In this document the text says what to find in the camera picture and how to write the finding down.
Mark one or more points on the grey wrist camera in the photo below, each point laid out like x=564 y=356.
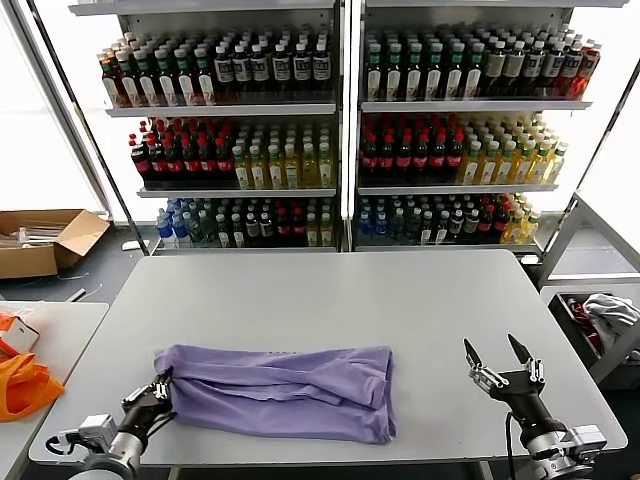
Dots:
x=99 y=429
x=586 y=440

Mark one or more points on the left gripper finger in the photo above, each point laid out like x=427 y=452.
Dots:
x=150 y=389
x=169 y=390

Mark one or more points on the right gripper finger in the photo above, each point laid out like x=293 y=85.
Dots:
x=474 y=365
x=521 y=354

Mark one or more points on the open cardboard box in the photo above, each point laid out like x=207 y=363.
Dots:
x=30 y=260

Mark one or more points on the red garment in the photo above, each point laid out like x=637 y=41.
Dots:
x=595 y=340

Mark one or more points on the black storage crate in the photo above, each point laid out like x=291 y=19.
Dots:
x=575 y=330

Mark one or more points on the grey metal cart frame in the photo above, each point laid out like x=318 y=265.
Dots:
x=562 y=240

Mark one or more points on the red drink bottle white cap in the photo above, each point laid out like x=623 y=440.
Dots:
x=589 y=70

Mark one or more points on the grey shelving unit red-drink bottle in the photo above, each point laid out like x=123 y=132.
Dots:
x=475 y=106

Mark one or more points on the dark drink bottle white cap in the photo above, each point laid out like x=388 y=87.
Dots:
x=236 y=232
x=266 y=231
x=251 y=231
x=471 y=227
x=456 y=228

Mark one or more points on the blue water bottle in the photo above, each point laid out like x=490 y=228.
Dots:
x=381 y=230
x=180 y=229
x=163 y=230
x=365 y=230

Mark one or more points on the small white flat object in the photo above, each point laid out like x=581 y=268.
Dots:
x=131 y=246
x=529 y=259

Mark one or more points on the dark bottle white-green label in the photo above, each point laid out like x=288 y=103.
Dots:
x=146 y=85
x=373 y=75
x=414 y=75
x=165 y=84
x=393 y=75
x=474 y=75
x=434 y=75
x=455 y=75
x=128 y=85
x=204 y=83
x=184 y=84

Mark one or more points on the purple T-shirt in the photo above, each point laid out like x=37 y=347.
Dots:
x=280 y=390

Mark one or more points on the amber tea bottle white label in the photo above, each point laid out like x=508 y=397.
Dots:
x=111 y=85

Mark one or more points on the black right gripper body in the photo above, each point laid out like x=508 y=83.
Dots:
x=525 y=400

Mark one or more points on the small white orange box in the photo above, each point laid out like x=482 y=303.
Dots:
x=22 y=335

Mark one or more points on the grey window frame post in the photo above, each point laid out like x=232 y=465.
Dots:
x=61 y=110

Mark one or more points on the cola bottle red cap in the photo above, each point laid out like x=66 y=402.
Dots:
x=140 y=162
x=420 y=159
x=486 y=226
x=437 y=159
x=298 y=229
x=454 y=159
x=282 y=229
x=403 y=159
x=501 y=226
x=156 y=162
x=207 y=162
x=173 y=162
x=190 y=162
x=223 y=162
x=369 y=159
x=386 y=159

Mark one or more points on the white crumpled garment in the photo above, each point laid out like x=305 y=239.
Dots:
x=610 y=312

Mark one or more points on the orange cloth bag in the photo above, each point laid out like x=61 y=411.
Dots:
x=25 y=390

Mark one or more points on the dark bottle grey-blue label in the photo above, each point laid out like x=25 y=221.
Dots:
x=552 y=67
x=571 y=67
x=534 y=67

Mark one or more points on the grey strip piece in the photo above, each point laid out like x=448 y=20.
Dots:
x=77 y=295

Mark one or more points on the white packing pieces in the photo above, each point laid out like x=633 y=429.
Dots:
x=35 y=235

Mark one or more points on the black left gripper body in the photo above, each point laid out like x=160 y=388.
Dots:
x=145 y=415

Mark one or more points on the black slanted metal pole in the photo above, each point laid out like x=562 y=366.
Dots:
x=75 y=97

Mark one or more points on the grey shelving unit six-cola row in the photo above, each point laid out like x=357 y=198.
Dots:
x=225 y=110

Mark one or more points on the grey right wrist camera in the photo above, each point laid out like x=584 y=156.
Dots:
x=586 y=440

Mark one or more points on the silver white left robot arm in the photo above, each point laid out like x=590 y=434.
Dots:
x=110 y=455

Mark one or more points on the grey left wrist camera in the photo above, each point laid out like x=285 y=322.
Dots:
x=99 y=429

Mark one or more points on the dark bottle blue-white label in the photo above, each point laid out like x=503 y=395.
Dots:
x=320 y=68
x=259 y=70
x=242 y=70
x=300 y=69
x=280 y=69
x=223 y=70

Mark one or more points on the dark bottle beige label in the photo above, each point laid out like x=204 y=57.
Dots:
x=495 y=67
x=514 y=67

